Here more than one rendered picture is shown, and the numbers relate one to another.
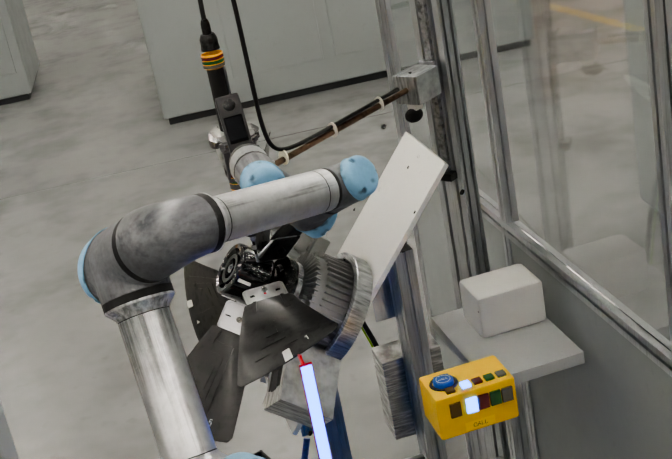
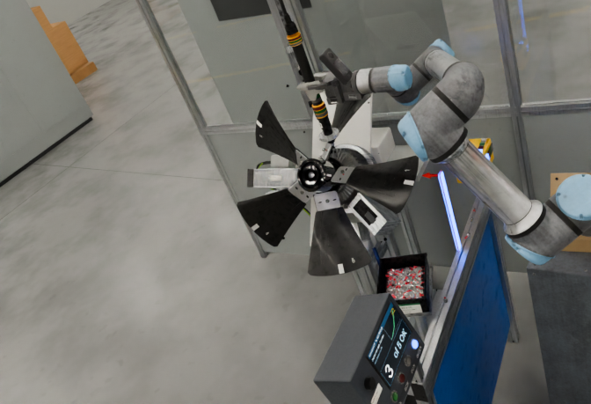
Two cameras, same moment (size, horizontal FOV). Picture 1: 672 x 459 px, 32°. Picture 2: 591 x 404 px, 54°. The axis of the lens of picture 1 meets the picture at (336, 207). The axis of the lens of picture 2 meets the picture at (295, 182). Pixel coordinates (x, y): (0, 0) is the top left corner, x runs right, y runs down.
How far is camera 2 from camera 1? 1.73 m
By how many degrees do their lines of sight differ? 36
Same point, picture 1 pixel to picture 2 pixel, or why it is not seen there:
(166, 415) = (510, 191)
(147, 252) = (477, 97)
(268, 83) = not seen: outside the picture
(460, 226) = not seen: hidden behind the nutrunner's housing
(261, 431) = (193, 330)
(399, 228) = (361, 115)
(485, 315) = (382, 153)
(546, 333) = (404, 149)
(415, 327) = not seen: hidden behind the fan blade
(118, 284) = (455, 132)
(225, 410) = (356, 248)
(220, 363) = (335, 228)
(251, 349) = (382, 194)
